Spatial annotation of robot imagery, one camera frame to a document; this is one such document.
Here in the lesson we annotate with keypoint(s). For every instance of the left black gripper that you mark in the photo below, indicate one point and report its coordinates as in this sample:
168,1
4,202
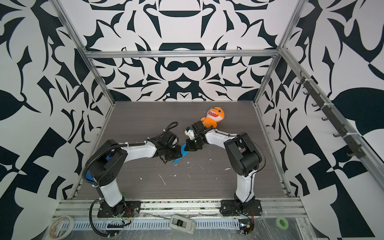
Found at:
178,154

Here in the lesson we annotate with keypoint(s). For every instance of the grey switch box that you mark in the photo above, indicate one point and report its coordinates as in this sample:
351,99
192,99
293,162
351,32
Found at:
182,224

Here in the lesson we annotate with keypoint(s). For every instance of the orange shark plush toy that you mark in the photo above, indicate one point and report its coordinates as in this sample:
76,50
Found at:
214,116

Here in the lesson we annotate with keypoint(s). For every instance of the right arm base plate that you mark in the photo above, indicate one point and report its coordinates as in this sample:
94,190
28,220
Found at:
235,207

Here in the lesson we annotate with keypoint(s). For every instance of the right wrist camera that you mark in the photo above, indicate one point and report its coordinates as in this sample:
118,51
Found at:
190,133

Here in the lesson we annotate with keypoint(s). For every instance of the blue square paper sheet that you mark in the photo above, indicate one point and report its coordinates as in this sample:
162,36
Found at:
183,154

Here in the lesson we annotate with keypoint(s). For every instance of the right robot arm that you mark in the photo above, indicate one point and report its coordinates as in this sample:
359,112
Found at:
242,153

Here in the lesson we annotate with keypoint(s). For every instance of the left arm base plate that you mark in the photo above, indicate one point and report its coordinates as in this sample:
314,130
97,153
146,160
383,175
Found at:
126,210

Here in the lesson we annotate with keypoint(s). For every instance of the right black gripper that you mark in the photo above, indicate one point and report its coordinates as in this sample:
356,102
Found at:
191,148

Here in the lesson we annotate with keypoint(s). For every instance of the small black electronics board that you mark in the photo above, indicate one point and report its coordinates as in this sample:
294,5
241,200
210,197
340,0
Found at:
246,227

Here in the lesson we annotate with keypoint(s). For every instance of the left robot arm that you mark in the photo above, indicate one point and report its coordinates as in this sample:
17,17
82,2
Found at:
102,168

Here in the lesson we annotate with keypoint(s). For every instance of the green tape roll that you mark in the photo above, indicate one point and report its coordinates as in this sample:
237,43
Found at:
282,223

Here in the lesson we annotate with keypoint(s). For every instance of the white slotted cable duct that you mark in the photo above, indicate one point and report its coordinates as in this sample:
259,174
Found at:
157,224

